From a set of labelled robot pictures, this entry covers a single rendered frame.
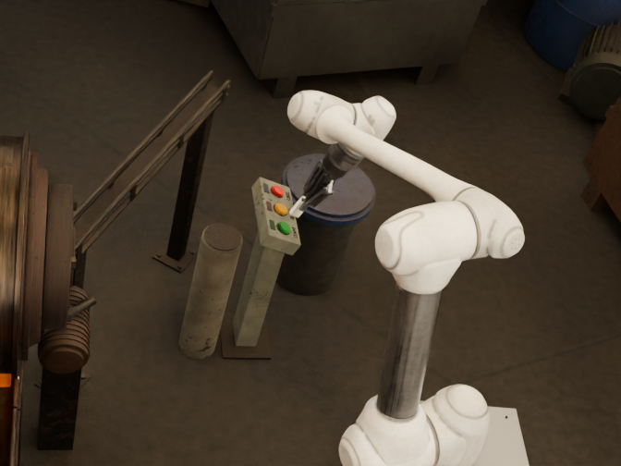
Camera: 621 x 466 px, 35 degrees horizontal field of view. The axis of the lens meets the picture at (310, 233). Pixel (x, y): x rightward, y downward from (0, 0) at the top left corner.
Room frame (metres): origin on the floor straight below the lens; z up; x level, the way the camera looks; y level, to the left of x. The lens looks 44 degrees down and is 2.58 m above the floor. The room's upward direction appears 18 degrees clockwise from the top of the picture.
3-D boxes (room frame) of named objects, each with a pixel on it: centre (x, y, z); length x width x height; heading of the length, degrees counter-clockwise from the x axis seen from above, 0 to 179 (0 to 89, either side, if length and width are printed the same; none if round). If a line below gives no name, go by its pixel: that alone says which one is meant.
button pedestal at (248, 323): (2.11, 0.10, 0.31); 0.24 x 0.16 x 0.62; 22
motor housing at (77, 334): (1.57, 0.53, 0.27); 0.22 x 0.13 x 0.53; 22
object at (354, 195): (2.49, -0.01, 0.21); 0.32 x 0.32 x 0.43
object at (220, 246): (2.02, 0.24, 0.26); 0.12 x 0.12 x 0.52
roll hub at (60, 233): (1.24, 0.45, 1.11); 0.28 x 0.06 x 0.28; 22
